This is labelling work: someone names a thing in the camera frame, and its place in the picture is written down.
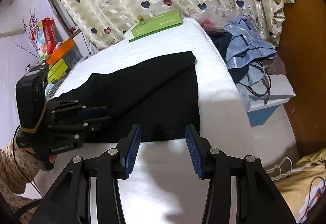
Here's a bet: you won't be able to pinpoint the yellow printed blanket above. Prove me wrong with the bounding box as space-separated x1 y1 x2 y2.
274 147 326 224

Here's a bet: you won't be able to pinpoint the white towel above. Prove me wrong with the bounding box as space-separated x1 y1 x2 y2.
33 17 258 224

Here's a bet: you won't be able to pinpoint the light blue garment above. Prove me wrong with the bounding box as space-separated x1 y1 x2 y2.
236 59 267 112

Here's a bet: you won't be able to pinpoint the black pants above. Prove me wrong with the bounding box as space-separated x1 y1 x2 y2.
50 51 201 143

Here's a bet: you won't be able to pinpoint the brown checked cloth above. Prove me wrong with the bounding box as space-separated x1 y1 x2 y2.
262 57 287 77

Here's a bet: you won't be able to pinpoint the grey framed screen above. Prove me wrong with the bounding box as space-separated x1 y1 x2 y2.
46 0 89 61

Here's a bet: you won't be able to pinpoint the pink blossom branch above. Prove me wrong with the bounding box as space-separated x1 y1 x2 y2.
14 8 40 60

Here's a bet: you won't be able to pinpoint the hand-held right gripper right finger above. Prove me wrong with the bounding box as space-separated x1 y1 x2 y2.
185 124 297 224

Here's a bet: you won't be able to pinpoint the blue heathered garment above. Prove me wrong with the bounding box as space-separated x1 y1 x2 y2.
224 15 278 70

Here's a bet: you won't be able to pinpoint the dark navy garment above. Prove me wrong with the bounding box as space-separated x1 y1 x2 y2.
211 31 233 64

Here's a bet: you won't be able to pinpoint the clear plastic bag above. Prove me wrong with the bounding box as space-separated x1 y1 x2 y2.
199 4 241 33

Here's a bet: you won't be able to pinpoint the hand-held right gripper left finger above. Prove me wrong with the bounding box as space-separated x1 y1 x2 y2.
31 124 142 224

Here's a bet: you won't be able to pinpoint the lime green shoe box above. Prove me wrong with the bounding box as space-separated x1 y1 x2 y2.
48 58 69 82

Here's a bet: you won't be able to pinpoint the red snack bag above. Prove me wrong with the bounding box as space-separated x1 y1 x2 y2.
32 17 58 57

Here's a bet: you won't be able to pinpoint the wooden wardrobe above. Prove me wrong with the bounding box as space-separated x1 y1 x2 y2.
276 0 326 155

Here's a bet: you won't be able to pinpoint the orange box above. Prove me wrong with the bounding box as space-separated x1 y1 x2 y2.
46 38 76 64

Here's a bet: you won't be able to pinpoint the white cord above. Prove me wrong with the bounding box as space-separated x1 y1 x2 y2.
266 157 293 182

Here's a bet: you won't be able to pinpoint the white folded bedsheet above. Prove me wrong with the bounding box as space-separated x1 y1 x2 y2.
248 71 296 112

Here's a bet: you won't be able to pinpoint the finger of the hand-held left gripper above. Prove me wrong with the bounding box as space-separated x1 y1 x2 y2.
48 100 110 120
48 116 112 138

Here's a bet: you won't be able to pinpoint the green flat box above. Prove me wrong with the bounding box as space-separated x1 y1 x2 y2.
124 9 183 43

